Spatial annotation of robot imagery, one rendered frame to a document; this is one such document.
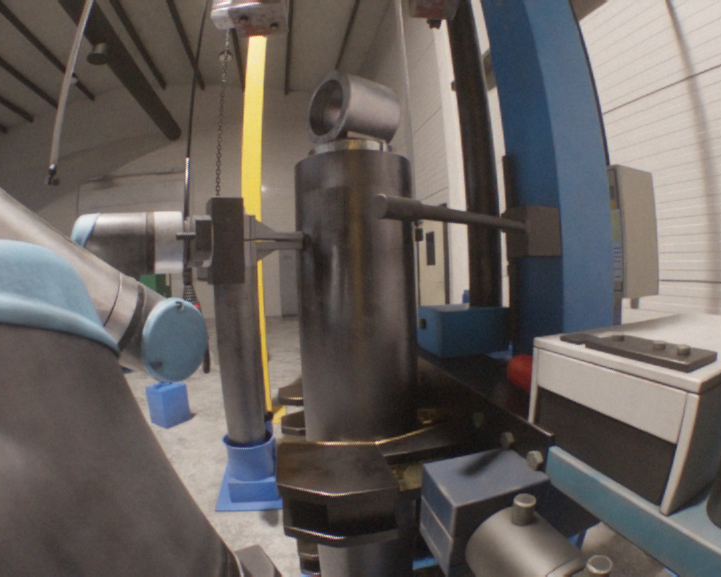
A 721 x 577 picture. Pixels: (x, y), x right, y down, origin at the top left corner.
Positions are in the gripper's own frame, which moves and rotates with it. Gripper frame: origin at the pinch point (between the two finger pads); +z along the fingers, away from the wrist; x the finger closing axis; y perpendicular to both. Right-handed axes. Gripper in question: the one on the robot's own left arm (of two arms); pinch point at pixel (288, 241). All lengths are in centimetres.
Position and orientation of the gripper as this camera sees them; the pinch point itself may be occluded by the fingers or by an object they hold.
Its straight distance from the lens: 61.9
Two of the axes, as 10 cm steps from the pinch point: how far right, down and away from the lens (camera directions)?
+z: 8.4, -0.6, 5.5
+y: -5.5, -0.2, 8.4
